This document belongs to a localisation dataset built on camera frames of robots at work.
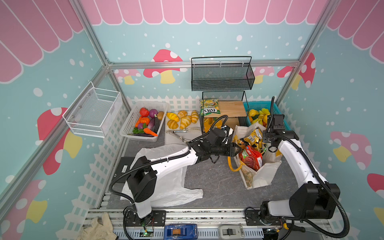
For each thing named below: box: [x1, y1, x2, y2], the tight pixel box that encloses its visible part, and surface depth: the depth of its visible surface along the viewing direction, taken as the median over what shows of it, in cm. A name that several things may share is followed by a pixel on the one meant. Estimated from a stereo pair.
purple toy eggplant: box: [147, 117, 155, 130], surface depth 111 cm
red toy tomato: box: [139, 107, 150, 118], surface depth 115 cm
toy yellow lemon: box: [248, 109, 259, 117], surface depth 115 cm
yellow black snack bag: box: [233, 127, 267, 154], surface depth 86 cm
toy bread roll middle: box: [177, 110, 188, 119], surface depth 118 cm
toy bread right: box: [191, 110, 199, 124], surface depth 117 cm
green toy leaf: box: [132, 127, 145, 134], surface depth 108 cm
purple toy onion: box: [149, 109, 158, 118], surface depth 115 cm
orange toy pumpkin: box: [140, 117, 151, 126], surface depth 111 cm
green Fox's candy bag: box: [200, 99, 221, 116], surface depth 99 cm
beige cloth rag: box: [77, 212, 119, 240], surface depth 72 cm
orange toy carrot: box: [143, 128, 158, 137], surface depth 101 cm
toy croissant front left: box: [167, 119, 179, 130], surface depth 111 cm
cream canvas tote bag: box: [228, 122, 283, 190], surface depth 85 cm
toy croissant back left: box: [166, 112, 180, 122], surface depth 118 cm
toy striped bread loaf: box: [180, 115, 192, 130], surface depth 114 cm
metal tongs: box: [166, 130, 188, 143], surface depth 108 cm
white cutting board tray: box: [165, 111, 203, 145], surface depth 108 cm
